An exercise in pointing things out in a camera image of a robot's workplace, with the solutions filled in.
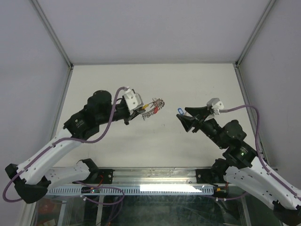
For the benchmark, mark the aluminium mounting rail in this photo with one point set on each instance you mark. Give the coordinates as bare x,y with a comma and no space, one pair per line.
153,175

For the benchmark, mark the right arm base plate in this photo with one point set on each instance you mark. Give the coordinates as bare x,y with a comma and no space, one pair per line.
204,176

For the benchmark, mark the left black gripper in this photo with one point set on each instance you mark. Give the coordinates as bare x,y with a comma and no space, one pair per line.
136,112

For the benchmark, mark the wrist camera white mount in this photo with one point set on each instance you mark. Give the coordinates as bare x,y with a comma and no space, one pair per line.
215,105
133,100

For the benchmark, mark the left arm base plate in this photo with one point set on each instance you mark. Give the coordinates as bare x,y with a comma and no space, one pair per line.
104,176

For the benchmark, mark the left aluminium frame post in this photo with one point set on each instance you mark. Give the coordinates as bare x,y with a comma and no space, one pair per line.
52,34

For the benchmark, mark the slotted white cable duct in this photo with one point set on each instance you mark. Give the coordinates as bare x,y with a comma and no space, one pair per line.
145,189

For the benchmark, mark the aluminium frame post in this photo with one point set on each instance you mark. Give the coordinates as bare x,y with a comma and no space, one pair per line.
256,31
52,34

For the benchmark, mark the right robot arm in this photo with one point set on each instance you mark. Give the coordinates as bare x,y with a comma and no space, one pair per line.
242,166

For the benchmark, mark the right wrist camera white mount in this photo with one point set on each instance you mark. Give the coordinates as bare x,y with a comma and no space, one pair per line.
215,105

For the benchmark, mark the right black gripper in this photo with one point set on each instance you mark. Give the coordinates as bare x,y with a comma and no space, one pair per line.
188,122

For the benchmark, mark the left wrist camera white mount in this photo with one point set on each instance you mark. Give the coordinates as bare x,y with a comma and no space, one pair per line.
133,100

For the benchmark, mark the large keyring with yellow grip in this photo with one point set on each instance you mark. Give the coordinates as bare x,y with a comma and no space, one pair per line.
156,105

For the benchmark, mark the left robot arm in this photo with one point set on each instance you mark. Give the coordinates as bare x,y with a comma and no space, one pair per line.
31,180

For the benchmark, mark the key with blue tag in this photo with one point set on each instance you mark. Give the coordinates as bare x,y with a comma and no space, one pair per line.
181,111

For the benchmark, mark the right aluminium frame post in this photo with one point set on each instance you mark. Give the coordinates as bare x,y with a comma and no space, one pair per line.
256,31

